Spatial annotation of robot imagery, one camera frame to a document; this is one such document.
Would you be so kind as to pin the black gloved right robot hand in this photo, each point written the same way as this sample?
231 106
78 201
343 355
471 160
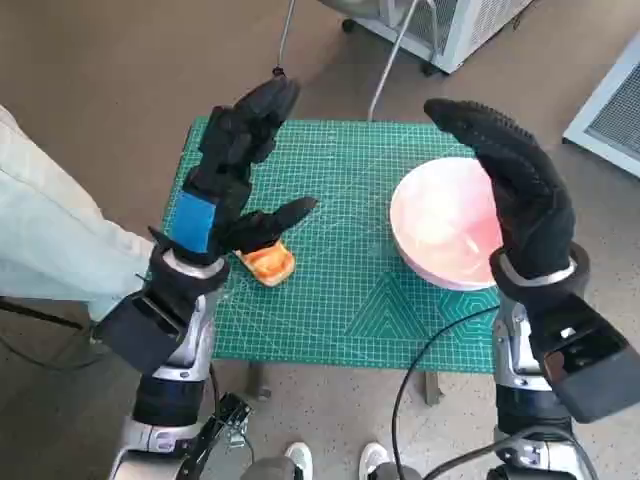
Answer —
530 200

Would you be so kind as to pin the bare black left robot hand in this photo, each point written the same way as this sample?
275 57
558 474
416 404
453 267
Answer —
195 217

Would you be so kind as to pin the oblong toy bread loaf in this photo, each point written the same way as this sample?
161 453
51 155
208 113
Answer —
272 265

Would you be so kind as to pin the pink bowl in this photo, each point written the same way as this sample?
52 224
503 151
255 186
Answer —
440 220

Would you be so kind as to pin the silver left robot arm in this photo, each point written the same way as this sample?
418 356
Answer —
170 395

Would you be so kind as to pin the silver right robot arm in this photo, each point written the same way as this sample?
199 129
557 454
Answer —
520 400

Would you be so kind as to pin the white louvred panel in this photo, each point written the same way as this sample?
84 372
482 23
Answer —
610 110

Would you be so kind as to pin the person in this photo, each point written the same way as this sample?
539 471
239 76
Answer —
50 225

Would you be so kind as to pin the green cutting mat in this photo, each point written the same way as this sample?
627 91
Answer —
340 200

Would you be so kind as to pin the grey table leg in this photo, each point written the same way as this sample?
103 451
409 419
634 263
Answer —
257 380
432 387

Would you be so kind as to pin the white vented cabinet on casters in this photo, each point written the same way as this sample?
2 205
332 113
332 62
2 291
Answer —
465 30

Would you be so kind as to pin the grey chair with casters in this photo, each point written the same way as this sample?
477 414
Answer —
387 65

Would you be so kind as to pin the white shoe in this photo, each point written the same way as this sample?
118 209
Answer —
374 455
299 457

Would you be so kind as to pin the grey rounded leg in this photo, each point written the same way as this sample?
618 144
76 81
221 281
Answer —
267 470
395 472

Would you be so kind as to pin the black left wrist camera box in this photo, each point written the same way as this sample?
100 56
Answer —
135 330

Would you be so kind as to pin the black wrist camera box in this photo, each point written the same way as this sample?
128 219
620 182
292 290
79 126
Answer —
135 330
590 370

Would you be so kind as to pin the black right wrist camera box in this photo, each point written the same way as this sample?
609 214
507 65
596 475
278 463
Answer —
590 370

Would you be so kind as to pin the black metal frame with caster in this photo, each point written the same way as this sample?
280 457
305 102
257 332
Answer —
225 415

